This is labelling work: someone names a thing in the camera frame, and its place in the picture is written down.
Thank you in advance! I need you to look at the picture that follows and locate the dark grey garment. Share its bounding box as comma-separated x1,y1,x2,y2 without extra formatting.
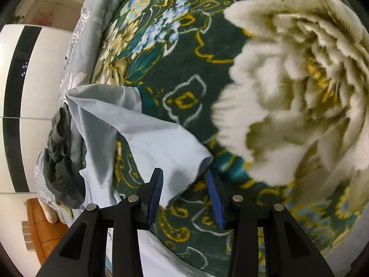
43,107,87,209

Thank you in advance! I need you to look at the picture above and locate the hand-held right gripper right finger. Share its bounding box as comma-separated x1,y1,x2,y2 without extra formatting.
206,169,336,277

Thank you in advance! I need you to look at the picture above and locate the grey daisy print bedsheet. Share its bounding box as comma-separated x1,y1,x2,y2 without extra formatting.
35,0,139,226

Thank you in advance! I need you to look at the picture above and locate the green floral blanket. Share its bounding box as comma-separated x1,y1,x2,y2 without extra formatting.
91,0,369,274

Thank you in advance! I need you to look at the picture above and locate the white wardrobe with black stripe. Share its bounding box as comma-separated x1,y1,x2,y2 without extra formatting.
0,23,74,205

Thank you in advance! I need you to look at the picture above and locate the light blue shirt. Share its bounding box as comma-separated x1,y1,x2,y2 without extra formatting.
65,84,214,277

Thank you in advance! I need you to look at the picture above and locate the orange wooden headboard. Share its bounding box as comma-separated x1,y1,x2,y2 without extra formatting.
26,198,70,266

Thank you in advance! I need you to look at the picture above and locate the pink rolled pillow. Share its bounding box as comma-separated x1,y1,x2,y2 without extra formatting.
40,200,67,224

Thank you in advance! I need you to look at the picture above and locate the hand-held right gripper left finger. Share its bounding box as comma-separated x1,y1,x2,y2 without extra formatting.
37,167,165,277

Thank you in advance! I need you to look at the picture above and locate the pink wall poster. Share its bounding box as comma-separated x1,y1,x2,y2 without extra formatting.
31,0,59,27

